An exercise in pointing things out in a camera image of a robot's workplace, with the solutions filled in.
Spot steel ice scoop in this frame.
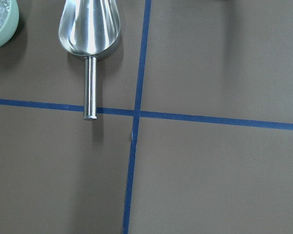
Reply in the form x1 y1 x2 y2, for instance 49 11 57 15
58 0 121 120

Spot green bowl of ice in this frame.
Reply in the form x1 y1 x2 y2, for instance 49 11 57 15
0 0 20 47

